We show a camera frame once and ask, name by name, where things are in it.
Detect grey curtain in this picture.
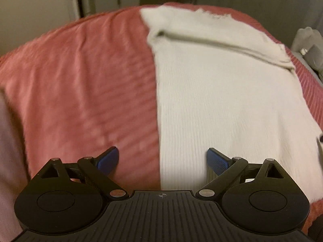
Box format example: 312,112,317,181
197,0,322,46

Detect white standing fan column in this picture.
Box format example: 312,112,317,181
68,0,81,21

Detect red ribbed bed blanket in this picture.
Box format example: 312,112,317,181
1,4,322,241

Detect grey bow pillow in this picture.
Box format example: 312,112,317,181
304,45,323,81

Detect white knit sweater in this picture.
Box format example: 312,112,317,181
140,5,322,202

